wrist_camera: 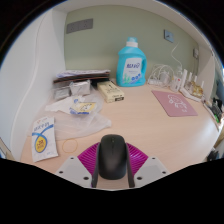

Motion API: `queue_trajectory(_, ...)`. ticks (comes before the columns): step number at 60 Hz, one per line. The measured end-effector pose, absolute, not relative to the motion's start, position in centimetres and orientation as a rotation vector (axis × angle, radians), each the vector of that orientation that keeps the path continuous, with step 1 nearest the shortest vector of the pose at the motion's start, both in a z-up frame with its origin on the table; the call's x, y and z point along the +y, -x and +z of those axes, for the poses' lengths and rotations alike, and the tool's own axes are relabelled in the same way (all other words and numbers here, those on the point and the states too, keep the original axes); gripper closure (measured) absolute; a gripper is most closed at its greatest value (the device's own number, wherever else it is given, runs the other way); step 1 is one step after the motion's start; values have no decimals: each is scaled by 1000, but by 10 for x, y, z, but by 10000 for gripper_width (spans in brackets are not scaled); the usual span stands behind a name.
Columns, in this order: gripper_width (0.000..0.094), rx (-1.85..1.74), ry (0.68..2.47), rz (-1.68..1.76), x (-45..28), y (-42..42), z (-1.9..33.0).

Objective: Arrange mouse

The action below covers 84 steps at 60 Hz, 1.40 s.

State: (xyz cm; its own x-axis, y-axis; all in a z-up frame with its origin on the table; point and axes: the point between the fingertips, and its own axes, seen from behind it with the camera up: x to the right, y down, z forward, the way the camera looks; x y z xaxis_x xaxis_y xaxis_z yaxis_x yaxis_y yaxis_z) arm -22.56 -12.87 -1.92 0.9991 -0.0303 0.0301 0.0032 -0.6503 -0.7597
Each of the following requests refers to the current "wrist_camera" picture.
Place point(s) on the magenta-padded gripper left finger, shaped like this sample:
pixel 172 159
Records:
pixel 87 158

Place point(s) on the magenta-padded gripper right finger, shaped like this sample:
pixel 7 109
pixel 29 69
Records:
pixel 136 158

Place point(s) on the black computer mouse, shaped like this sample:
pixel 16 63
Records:
pixel 112 156

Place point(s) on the pink printed mouse pad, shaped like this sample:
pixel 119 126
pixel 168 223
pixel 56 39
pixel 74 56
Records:
pixel 175 104

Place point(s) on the yellow rubber band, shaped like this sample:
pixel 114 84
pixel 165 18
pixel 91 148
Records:
pixel 63 146

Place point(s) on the clear plastic bag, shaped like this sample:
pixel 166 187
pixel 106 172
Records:
pixel 80 125

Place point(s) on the white blue printed packet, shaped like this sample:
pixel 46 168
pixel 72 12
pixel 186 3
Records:
pixel 43 139

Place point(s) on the small yellow white packet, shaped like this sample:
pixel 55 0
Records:
pixel 83 108

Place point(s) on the silver foil packet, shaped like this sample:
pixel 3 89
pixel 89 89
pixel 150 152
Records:
pixel 80 88
pixel 62 93

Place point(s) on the cream cardboard box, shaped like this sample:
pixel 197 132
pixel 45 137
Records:
pixel 110 91

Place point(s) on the white power strip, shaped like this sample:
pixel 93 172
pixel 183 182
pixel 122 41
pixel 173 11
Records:
pixel 154 81

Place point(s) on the white router with antennas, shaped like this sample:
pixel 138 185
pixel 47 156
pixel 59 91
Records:
pixel 190 95

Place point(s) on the clear jar with red label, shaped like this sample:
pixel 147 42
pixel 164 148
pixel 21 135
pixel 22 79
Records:
pixel 175 83

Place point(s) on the white charger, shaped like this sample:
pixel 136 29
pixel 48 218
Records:
pixel 165 77

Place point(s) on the golden snack bag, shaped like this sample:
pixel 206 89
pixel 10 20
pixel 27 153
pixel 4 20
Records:
pixel 196 89

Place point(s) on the blue detergent bottle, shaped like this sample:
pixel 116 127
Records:
pixel 131 66

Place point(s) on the grey side wall socket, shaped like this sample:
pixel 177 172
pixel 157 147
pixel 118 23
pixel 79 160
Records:
pixel 196 53

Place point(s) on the grey wall panel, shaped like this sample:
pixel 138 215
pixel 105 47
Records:
pixel 79 26

